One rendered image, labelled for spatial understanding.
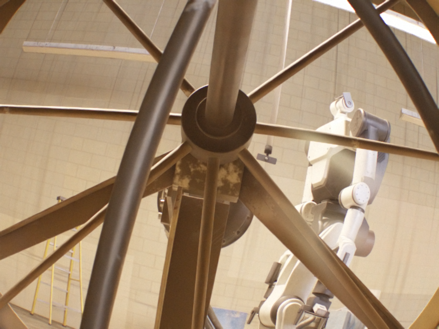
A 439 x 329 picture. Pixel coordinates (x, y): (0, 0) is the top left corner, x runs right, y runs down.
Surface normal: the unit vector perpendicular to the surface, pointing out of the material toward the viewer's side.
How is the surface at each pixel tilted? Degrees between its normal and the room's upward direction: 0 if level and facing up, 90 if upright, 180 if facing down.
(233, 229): 103
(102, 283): 92
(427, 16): 90
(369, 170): 90
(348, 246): 90
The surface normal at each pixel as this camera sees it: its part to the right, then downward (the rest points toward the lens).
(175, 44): -0.20, -0.31
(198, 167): 0.05, -0.24
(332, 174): -0.44, -0.18
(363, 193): 0.33, -0.18
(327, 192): -0.79, 0.49
